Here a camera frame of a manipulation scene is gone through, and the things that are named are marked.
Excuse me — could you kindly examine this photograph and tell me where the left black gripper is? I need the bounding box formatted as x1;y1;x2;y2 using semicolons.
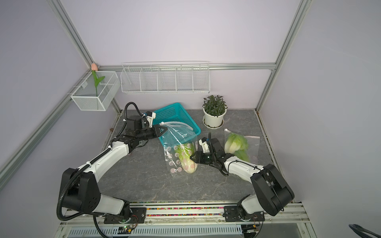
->
137;124;168;141

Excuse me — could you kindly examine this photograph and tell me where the clear pink-dotted zipper bag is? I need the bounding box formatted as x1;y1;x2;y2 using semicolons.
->
159;122;197;176

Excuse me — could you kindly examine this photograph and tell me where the green chinese cabbage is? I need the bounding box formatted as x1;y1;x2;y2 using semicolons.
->
224;133;249;154
234;149;250;162

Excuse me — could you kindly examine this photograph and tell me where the clear pink-trim zipper bag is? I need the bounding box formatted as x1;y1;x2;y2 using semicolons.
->
224;129;260;164

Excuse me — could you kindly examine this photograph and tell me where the pale chinese cabbage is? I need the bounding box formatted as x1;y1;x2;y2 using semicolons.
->
174;142;197;174

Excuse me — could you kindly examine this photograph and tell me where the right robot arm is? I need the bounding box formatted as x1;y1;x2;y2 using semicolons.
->
190;137;295;221

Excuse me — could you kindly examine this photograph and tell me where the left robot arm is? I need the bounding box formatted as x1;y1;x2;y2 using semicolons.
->
56;107;167;221

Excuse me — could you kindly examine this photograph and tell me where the teal plastic basket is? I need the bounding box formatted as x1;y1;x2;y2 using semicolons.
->
153;103;201;152

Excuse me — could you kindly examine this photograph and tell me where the potted green plant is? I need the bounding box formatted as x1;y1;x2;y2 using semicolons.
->
202;95;228;129

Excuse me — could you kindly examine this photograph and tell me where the artificial pink tulip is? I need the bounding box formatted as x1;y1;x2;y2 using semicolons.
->
91;63;105;96

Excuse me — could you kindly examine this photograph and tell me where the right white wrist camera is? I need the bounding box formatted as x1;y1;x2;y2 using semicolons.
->
198;137;210;153

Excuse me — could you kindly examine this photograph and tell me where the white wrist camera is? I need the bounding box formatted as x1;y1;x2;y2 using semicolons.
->
145;111;156;128
198;137;210;153

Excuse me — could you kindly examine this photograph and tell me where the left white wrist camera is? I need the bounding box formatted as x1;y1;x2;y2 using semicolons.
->
145;111;156;128

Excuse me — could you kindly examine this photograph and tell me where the long white wire shelf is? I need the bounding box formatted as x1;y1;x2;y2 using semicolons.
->
121;61;211;94

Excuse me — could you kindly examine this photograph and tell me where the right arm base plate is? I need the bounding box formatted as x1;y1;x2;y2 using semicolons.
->
222;205;265;222

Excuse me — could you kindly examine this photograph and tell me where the small white wire basket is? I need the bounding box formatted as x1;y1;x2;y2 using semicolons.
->
71;71;121;112

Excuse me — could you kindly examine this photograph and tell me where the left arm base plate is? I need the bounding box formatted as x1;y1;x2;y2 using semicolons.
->
104;207;147;224

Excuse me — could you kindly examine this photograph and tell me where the white slotted cable duct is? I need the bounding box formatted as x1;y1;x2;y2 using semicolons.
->
66;224;243;238

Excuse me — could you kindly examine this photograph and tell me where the black cable bottom right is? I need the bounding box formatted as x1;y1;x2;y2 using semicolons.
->
348;224;381;238

